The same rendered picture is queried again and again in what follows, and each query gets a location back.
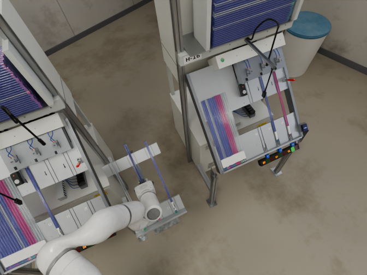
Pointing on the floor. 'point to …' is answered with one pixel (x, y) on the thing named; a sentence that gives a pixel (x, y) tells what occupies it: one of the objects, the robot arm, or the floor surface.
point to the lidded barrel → (304, 41)
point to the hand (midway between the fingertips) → (142, 183)
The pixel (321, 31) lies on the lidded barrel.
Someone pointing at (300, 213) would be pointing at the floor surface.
